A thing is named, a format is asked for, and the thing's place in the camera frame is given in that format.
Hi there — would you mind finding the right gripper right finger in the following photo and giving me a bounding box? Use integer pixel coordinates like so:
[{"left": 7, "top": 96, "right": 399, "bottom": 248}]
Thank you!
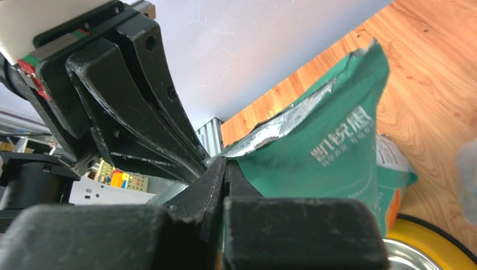
[{"left": 223, "top": 161, "right": 390, "bottom": 269}]

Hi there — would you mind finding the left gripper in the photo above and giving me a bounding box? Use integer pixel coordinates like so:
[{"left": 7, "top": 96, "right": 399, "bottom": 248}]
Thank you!
[{"left": 1, "top": 1, "right": 205, "bottom": 183}]

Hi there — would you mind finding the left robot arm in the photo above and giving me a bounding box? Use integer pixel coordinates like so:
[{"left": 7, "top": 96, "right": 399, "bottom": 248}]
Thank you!
[{"left": 1, "top": 1, "right": 207, "bottom": 228}]

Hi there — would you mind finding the blue wrapped package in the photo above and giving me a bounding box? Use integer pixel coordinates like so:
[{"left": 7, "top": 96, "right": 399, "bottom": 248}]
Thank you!
[{"left": 456, "top": 139, "right": 476, "bottom": 227}]

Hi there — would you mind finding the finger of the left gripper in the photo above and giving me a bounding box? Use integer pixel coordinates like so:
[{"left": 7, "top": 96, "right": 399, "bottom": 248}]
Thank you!
[{"left": 115, "top": 15, "right": 208, "bottom": 163}]

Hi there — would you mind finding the green pet food bag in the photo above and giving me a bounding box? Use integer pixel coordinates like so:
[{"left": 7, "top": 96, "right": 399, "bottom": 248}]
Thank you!
[{"left": 222, "top": 39, "right": 417, "bottom": 235}]

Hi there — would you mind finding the yellow double pet bowl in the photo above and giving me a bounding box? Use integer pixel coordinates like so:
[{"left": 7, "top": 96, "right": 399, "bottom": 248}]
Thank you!
[{"left": 383, "top": 214, "right": 476, "bottom": 269}]

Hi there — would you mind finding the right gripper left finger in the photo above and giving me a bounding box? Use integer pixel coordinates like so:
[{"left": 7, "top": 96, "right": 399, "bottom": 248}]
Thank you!
[{"left": 1, "top": 156, "right": 226, "bottom": 269}]

